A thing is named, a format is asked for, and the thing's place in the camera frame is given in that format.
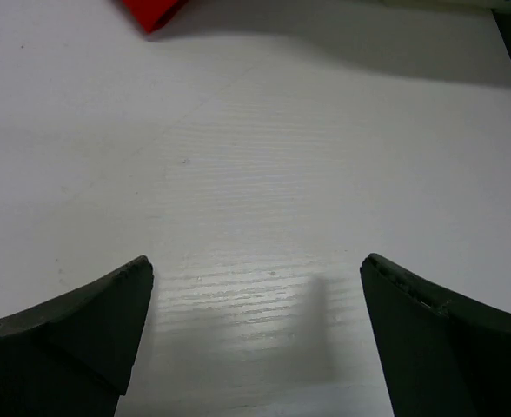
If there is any red fabric garment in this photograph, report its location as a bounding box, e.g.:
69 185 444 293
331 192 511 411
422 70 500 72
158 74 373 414
122 0 189 34

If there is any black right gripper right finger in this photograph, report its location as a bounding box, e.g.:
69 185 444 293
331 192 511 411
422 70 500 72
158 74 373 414
360 254 511 416

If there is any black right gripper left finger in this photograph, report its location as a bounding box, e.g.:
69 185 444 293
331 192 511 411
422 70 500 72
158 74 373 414
0 255 154 416

